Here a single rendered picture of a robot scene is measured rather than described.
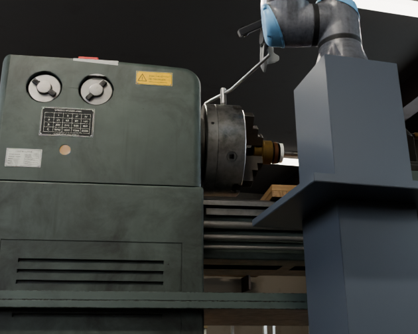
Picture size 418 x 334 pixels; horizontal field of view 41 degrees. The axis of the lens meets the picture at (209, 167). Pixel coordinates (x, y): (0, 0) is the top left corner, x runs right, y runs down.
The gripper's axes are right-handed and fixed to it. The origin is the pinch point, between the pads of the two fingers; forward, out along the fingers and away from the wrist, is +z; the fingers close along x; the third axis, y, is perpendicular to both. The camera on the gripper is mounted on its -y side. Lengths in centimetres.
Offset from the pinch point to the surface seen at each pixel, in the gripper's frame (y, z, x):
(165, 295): -34, 66, -53
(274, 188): -0.7, 39.9, -28.8
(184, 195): -29, 42, -38
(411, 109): 231, -13, 346
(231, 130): -13.0, 22.6, -19.0
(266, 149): 0.8, 28.4, -8.9
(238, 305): -15, 69, -54
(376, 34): 159, -70, 277
